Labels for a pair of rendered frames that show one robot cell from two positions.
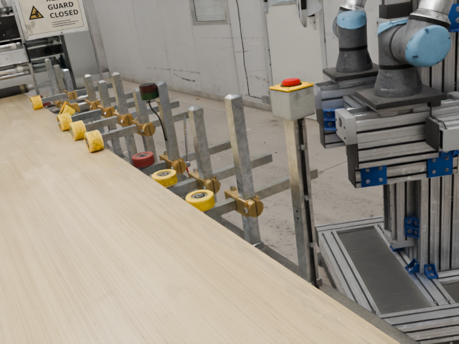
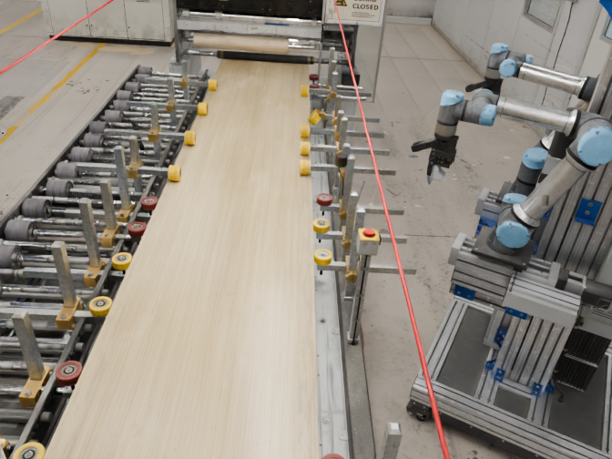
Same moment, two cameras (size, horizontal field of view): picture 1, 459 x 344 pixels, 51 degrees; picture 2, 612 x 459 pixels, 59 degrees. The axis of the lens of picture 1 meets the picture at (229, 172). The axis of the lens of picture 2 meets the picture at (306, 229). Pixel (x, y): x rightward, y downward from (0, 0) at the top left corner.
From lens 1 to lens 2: 116 cm
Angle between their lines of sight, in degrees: 26
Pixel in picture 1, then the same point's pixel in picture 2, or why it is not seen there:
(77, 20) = (374, 15)
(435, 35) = (515, 230)
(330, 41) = not seen: outside the picture
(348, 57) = (517, 187)
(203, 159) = (349, 226)
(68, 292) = (218, 281)
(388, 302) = (450, 376)
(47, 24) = (347, 12)
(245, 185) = (351, 262)
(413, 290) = (476, 379)
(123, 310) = (232, 306)
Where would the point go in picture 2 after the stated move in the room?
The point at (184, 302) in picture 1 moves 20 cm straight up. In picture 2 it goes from (258, 318) to (259, 275)
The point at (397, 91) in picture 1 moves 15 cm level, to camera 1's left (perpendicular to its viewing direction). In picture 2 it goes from (494, 246) to (459, 235)
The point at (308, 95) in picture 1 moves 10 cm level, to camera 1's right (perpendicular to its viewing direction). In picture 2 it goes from (373, 245) to (400, 254)
